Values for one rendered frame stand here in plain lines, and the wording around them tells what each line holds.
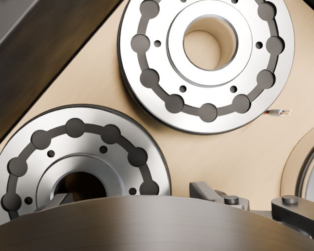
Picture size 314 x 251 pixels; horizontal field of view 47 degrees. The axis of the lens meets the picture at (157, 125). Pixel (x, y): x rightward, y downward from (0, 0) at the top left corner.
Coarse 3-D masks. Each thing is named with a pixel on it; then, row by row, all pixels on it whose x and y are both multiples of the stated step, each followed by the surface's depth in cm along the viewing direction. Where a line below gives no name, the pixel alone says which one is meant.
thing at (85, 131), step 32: (32, 128) 20; (64, 128) 20; (96, 128) 20; (128, 128) 20; (0, 160) 20; (32, 160) 20; (128, 160) 20; (160, 160) 20; (0, 192) 20; (32, 192) 20; (128, 192) 20; (160, 192) 20; (0, 224) 20
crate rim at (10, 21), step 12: (0, 0) 13; (12, 0) 13; (24, 0) 13; (36, 0) 13; (0, 12) 13; (12, 12) 13; (24, 12) 13; (0, 24) 13; (12, 24) 13; (24, 24) 13; (0, 36) 13; (12, 36) 13; (0, 48) 13
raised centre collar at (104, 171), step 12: (72, 156) 20; (84, 156) 20; (96, 156) 20; (48, 168) 19; (60, 168) 20; (72, 168) 20; (84, 168) 20; (96, 168) 20; (108, 168) 20; (48, 180) 19; (108, 180) 20; (120, 180) 20; (36, 192) 20; (48, 192) 20; (108, 192) 20; (120, 192) 20; (36, 204) 20
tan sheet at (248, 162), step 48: (288, 0) 24; (96, 48) 23; (192, 48) 23; (48, 96) 23; (96, 96) 23; (288, 96) 24; (0, 144) 23; (192, 144) 24; (240, 144) 24; (288, 144) 24; (96, 192) 23; (240, 192) 24
